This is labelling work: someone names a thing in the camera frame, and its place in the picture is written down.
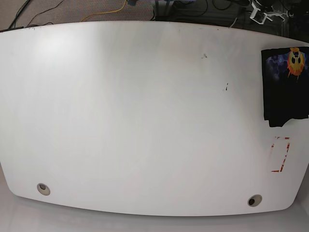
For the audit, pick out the left table cable grommet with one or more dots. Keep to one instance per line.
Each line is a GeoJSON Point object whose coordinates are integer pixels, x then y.
{"type": "Point", "coordinates": [43, 189]}

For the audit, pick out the table cable grommet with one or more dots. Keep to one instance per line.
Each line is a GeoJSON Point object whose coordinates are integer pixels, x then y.
{"type": "Point", "coordinates": [43, 189]}
{"type": "Point", "coordinates": [255, 200]}

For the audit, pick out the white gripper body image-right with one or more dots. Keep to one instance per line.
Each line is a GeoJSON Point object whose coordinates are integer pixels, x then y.
{"type": "Point", "coordinates": [263, 10]}

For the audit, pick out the black t-shirt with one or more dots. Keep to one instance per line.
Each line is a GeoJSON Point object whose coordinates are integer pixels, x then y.
{"type": "Point", "coordinates": [285, 74]}

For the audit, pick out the right table cable grommet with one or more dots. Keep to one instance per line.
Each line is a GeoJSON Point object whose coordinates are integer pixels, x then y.
{"type": "Point", "coordinates": [255, 200]}

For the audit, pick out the red tape rectangle marking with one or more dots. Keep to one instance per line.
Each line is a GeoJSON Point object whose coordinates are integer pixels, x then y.
{"type": "Point", "coordinates": [278, 154]}

